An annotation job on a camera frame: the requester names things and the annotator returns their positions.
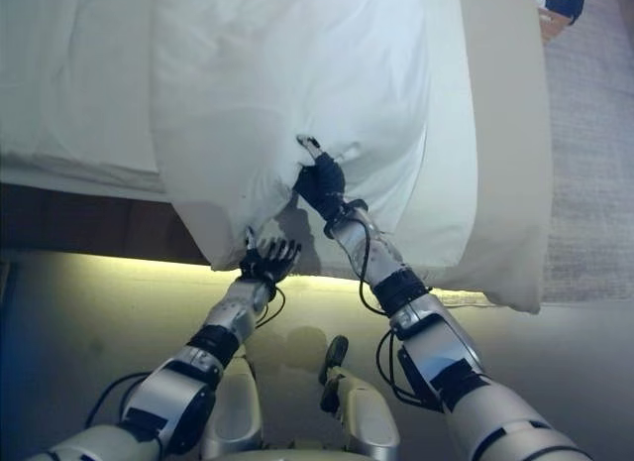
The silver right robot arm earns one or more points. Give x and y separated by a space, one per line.
446 342

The grey area rug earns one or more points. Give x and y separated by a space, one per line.
594 158

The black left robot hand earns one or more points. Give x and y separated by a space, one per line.
270 260

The robot torso white shell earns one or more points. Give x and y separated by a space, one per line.
292 456

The robot leg and foot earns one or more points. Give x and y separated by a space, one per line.
233 406
361 411

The robot left leg and foot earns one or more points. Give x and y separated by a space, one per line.
233 406

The dark wooden bed frame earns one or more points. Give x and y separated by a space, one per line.
99 223

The white duvet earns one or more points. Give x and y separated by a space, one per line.
297 84

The robot right leg and foot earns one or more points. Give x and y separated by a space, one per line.
361 411

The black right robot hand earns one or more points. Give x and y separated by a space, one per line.
322 183

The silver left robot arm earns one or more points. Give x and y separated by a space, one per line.
168 391

